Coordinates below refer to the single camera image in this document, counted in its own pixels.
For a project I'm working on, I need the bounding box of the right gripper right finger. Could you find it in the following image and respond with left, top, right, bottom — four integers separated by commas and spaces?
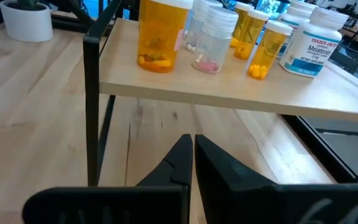
195, 134, 358, 224

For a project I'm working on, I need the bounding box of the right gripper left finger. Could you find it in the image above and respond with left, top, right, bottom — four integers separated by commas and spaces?
22, 134, 194, 224

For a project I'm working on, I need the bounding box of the small amber pill bottle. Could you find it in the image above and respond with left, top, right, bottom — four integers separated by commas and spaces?
247, 19, 293, 81
232, 9, 270, 61
230, 1, 255, 48

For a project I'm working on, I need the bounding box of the white melatonin bottle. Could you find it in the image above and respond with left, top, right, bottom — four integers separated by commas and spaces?
278, 6, 349, 78
277, 0, 319, 60

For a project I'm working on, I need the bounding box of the clear plastic pill bottle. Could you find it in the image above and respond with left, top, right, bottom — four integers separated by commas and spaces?
183, 0, 223, 53
192, 6, 239, 75

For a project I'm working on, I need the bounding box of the large amber pill bottle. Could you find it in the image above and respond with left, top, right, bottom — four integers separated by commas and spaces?
137, 0, 194, 74

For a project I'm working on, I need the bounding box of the white plant pot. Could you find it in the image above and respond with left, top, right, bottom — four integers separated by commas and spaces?
0, 0, 54, 43

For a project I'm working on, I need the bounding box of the black metal table frame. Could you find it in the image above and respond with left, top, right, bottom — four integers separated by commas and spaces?
50, 0, 358, 185

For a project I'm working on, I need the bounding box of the wooden shelf with black frame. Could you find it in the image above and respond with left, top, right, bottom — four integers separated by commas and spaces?
82, 0, 358, 187

